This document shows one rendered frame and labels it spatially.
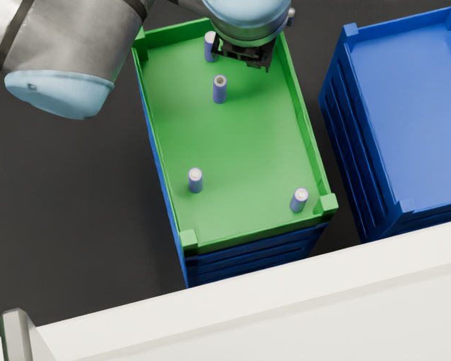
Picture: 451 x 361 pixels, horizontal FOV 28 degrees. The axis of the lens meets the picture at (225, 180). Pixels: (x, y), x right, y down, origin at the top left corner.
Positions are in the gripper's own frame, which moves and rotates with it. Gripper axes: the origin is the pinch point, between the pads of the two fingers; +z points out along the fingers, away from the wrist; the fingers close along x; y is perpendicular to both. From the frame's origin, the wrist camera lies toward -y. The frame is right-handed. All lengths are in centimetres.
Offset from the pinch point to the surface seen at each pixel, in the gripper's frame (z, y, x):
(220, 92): -0.6, 10.3, -2.2
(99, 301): 36, 47, -16
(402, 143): 20.8, 8.7, 25.4
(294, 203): -3.2, 21.8, 11.0
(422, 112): 22.3, 3.0, 27.2
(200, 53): 5.2, 5.2, -6.8
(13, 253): 37, 44, -33
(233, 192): 0.6, 22.5, 2.9
